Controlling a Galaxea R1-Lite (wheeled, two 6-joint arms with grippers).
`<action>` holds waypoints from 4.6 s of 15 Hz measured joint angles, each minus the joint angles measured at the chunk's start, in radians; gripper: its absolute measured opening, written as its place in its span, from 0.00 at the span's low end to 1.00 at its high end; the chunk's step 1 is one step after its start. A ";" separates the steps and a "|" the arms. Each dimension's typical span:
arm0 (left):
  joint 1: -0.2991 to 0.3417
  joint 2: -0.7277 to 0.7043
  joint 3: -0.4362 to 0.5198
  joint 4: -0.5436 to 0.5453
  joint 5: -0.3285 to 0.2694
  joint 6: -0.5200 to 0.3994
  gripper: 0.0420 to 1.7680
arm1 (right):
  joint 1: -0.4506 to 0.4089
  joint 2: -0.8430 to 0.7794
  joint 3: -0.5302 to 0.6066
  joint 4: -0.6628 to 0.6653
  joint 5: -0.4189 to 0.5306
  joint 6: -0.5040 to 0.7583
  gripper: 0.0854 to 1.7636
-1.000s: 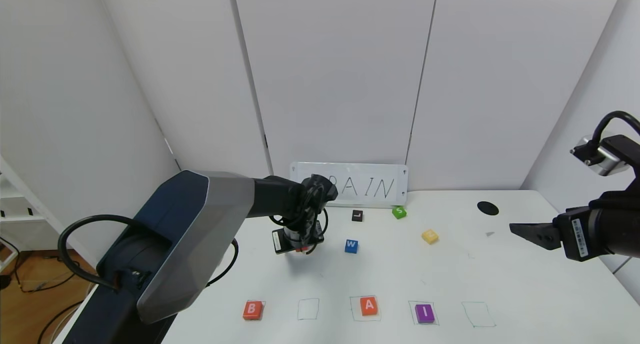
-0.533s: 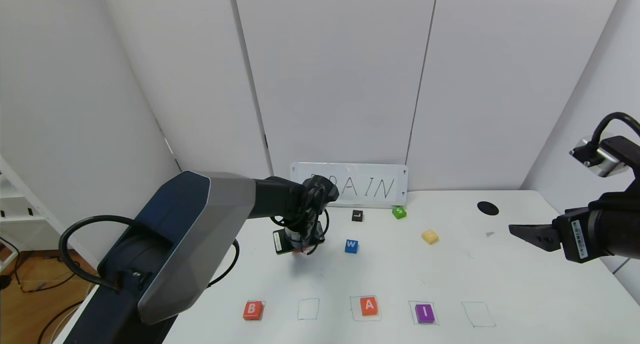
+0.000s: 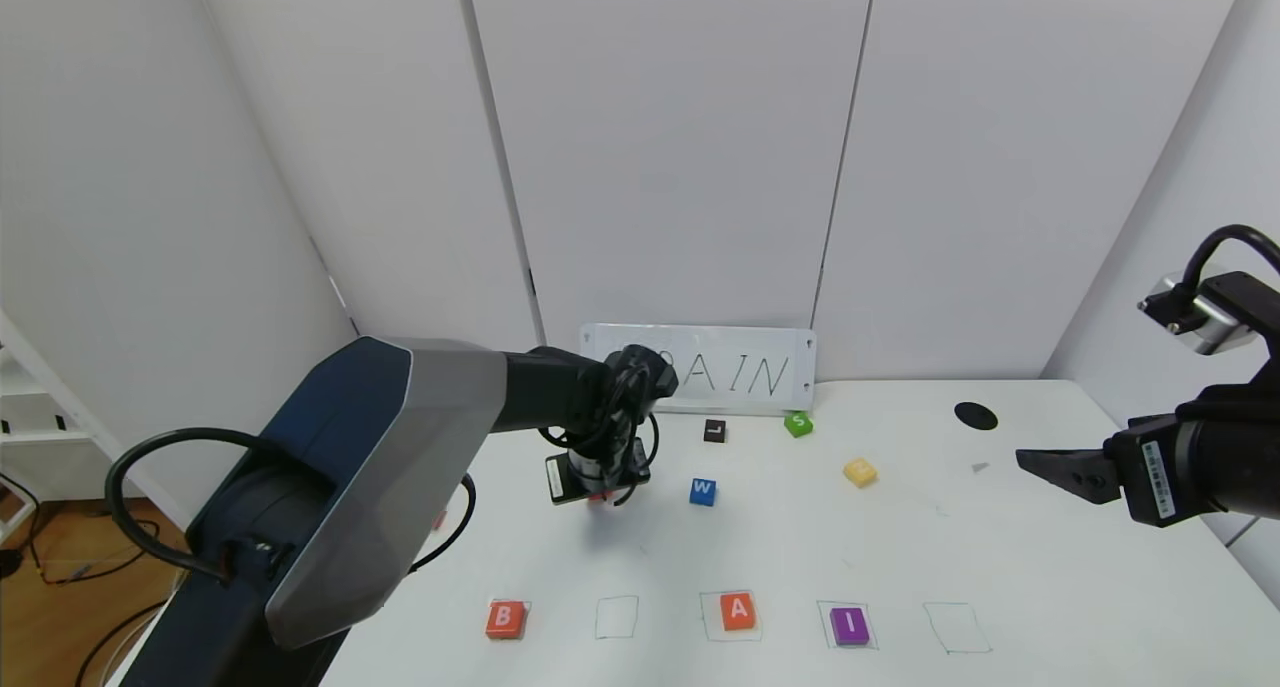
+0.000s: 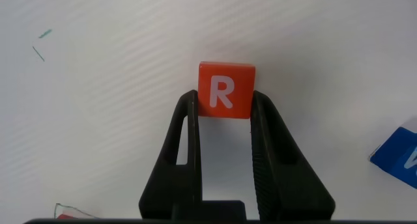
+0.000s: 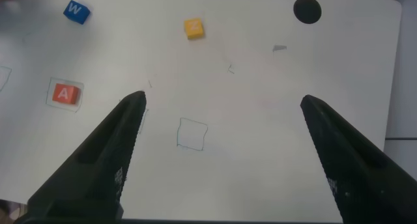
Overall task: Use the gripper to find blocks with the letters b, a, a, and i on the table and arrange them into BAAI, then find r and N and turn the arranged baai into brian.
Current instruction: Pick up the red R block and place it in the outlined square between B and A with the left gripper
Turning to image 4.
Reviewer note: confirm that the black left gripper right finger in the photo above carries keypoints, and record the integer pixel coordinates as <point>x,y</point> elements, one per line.
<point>280,178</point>

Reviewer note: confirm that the orange block letter R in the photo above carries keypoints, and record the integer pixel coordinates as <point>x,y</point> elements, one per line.
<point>226,87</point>

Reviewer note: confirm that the blue block letter W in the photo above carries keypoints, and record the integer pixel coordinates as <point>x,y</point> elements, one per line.
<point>397,155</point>

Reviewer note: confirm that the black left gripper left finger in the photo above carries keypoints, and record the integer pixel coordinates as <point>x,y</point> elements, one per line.
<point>182,185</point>

